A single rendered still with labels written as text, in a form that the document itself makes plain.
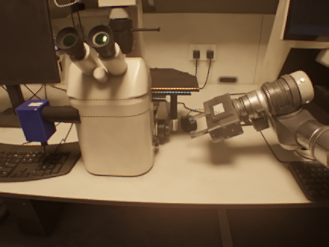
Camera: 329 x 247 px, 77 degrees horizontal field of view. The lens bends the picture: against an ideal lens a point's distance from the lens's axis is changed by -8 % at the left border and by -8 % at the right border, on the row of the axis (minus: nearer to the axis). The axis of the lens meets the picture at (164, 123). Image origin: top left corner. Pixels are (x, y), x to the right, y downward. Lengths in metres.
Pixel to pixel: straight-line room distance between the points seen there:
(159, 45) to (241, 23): 0.44
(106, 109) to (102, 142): 0.09
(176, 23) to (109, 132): 0.82
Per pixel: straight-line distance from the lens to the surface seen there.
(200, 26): 1.25
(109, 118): 0.53
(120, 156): 0.58
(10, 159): 0.80
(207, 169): 0.65
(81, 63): 0.49
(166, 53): 1.26
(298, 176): 0.68
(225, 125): 0.54
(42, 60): 0.88
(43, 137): 0.61
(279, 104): 0.58
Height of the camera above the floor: 1.16
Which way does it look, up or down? 28 degrees down
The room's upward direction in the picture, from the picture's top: 1 degrees counter-clockwise
